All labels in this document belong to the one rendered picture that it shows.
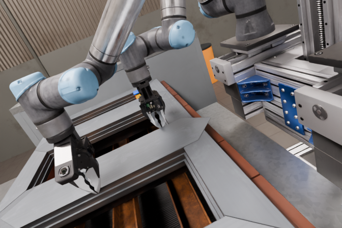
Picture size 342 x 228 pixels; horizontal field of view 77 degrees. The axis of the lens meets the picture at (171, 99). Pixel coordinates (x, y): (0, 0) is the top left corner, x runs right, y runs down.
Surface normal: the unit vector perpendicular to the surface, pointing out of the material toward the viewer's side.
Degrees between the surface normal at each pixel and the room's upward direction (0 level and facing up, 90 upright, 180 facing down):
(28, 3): 90
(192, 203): 0
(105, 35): 87
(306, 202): 0
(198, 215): 0
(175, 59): 90
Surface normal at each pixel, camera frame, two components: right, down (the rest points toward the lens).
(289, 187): -0.34, -0.86
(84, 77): 0.92, -0.22
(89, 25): 0.22, 0.31
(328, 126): -0.91, 0.40
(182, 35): 0.62, 0.10
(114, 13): -0.28, 0.41
